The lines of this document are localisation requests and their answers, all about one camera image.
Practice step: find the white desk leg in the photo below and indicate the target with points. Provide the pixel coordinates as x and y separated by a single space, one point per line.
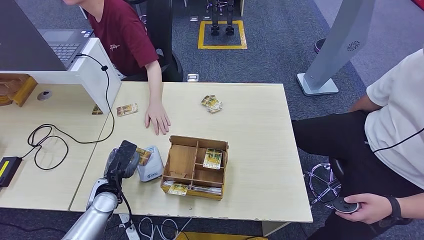
273 228

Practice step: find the round handheld controller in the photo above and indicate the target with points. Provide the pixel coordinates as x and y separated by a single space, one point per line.
344 205

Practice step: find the silver floor-standing kiosk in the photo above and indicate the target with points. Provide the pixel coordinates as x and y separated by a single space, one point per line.
338 43

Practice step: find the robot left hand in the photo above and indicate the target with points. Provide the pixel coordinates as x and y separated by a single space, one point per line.
122 159

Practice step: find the wooden compartment tray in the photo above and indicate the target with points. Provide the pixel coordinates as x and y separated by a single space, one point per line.
180 160

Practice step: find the black humanoid robot leg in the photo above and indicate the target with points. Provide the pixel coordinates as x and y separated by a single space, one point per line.
229 30
215 30

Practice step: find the person's left hand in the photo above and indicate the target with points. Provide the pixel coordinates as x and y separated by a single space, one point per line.
157 116
374 208

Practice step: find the dark laptop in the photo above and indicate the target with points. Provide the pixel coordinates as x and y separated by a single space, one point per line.
23 39

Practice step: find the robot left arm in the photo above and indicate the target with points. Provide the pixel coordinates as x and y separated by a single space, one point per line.
92 218

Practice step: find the black wristwatch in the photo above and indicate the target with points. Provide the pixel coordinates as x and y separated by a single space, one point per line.
394 207

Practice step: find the black office chair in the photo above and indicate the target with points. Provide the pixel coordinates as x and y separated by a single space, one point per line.
160 23

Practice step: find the wooden holder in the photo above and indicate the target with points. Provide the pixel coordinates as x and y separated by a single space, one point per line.
16 89

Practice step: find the white grey card reader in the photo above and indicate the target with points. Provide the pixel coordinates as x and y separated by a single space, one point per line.
153 170

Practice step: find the small silver floor outlet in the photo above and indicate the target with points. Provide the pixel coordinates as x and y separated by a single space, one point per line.
193 19
207 18

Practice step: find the dark shoe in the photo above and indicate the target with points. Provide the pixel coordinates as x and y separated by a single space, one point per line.
319 46

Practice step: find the black power adapter yellow label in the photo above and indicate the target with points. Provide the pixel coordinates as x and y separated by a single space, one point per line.
10 170

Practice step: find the white raised desk counter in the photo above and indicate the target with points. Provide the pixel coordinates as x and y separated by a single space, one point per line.
96 76

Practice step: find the red object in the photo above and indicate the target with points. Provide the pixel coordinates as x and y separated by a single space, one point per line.
419 3

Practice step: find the white power strip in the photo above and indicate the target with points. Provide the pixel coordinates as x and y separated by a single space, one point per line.
130 230

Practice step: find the large silver floor outlet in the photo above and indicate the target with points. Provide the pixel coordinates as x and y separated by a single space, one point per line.
192 77

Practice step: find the white card stack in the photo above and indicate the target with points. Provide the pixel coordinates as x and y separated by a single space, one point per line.
207 189

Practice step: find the yellow floor tape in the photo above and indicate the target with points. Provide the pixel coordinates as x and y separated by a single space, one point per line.
215 236

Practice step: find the chrome chair base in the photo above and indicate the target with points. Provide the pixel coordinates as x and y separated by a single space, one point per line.
323 185

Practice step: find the person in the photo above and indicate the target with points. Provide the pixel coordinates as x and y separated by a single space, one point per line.
391 139
122 39

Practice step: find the person's left forearm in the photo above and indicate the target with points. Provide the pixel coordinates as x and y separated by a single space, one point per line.
412 205
155 82

